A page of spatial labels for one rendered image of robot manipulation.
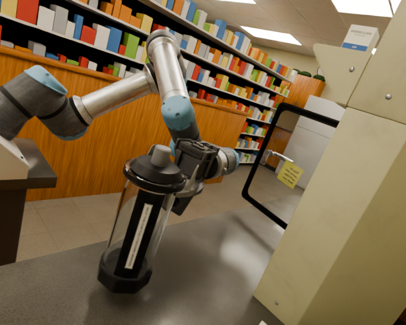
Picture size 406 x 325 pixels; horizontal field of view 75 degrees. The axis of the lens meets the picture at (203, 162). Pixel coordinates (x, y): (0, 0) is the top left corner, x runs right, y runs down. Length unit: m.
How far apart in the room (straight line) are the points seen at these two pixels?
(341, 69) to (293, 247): 0.37
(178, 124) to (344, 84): 0.35
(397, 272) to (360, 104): 0.34
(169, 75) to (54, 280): 0.54
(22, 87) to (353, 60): 0.85
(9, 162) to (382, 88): 0.88
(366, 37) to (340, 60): 0.09
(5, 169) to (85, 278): 0.42
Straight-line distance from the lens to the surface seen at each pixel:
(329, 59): 0.61
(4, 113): 0.95
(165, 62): 0.80
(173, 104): 0.63
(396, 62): 0.58
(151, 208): 0.44
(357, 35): 0.67
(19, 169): 0.90
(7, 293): 0.59
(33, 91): 0.95
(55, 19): 2.75
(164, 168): 0.44
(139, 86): 1.00
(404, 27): 0.60
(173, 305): 0.60
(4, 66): 2.17
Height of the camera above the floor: 1.37
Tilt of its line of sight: 17 degrees down
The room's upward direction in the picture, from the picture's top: 20 degrees clockwise
